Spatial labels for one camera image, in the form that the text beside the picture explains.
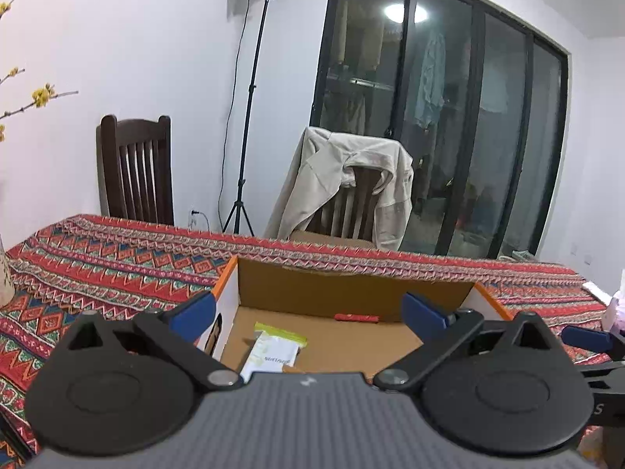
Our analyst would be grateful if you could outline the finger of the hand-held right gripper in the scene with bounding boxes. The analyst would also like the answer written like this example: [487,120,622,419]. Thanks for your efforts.
[561,325,625,358]
[580,360,625,388]

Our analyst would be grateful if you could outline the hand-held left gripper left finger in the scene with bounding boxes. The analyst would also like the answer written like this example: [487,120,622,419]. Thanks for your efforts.
[61,289,250,394]

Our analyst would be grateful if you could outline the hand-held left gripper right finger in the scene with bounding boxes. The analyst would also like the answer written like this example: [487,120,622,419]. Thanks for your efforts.
[373,289,563,394]

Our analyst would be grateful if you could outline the green snack packet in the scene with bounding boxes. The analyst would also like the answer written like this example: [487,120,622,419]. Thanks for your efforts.
[239,321,309,385]

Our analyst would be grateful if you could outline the red cardboard box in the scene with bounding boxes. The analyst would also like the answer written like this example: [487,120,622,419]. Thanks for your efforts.
[195,254,516,376]

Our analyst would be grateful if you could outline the purple tissue pack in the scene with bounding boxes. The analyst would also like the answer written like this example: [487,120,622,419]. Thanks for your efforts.
[600,269,625,339]

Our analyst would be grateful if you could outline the white flat object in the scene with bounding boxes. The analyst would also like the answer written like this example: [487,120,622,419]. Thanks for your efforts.
[581,281,612,302]

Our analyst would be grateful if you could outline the patterned red tablecloth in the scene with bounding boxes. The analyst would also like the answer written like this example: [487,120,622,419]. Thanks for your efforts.
[0,213,625,469]

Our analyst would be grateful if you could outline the wooden chair under jacket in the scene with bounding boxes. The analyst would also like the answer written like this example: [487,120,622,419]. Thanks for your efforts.
[288,166,388,251]

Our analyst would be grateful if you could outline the dark wooden chair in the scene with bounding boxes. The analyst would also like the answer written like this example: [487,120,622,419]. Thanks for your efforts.
[96,115,175,227]

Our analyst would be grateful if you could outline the beige jacket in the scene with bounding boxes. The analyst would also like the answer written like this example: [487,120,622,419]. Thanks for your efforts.
[264,126,415,251]

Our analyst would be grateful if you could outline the floral ceramic vase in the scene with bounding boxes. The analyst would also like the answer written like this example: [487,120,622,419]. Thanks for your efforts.
[0,233,15,306]

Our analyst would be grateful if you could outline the black framed glass door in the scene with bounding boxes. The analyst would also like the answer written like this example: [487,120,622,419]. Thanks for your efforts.
[310,0,570,261]

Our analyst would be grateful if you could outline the studio light on stand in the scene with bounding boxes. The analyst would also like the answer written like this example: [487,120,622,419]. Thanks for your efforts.
[222,0,287,235]

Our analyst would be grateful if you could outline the hanging pale shirt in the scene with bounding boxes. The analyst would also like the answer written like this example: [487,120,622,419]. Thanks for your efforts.
[415,29,448,129]

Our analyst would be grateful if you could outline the yellow flower branches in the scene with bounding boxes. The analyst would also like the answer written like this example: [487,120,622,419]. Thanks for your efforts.
[0,0,80,143]

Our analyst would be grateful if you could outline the black light cable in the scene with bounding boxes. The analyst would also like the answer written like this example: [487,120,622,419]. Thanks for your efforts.
[216,0,254,231]

